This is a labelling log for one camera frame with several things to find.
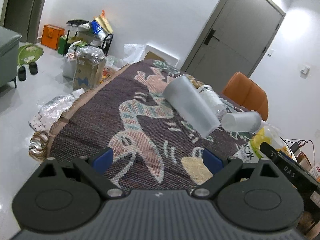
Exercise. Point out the grey sofa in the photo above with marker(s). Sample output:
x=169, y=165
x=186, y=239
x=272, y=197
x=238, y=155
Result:
x=8, y=55

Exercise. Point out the frosted cup near bottle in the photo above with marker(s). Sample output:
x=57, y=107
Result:
x=183, y=96

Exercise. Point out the frosted cup near chair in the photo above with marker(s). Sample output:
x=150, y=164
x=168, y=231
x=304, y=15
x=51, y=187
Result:
x=248, y=121

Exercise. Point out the black door handle lock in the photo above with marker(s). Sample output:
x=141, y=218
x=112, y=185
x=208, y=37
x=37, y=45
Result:
x=210, y=35

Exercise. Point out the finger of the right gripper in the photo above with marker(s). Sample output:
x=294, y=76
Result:
x=307, y=186

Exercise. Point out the grey door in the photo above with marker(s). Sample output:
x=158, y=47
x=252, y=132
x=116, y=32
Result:
x=246, y=28

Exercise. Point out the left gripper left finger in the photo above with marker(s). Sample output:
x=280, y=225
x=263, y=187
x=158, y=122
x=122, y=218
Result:
x=92, y=170

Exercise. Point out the dark woven patterned blanket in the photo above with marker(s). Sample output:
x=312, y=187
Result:
x=153, y=147

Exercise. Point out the white foam packaging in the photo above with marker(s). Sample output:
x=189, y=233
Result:
x=151, y=52

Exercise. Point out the orange paper bag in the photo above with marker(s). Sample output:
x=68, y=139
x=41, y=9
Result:
x=51, y=35

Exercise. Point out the cardboard box with plastic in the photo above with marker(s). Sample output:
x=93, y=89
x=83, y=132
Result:
x=90, y=63

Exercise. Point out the orange upholstered chair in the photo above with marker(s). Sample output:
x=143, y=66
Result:
x=247, y=93

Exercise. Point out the lemon vitamin water bottle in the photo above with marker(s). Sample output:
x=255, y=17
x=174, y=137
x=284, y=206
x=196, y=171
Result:
x=251, y=152

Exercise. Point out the black cart with bags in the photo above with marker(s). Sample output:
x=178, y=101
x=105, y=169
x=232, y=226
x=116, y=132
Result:
x=97, y=32

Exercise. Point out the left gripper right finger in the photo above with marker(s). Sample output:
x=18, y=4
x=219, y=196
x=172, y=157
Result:
x=223, y=171

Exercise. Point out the green floor mat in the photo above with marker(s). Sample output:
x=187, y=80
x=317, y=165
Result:
x=29, y=53

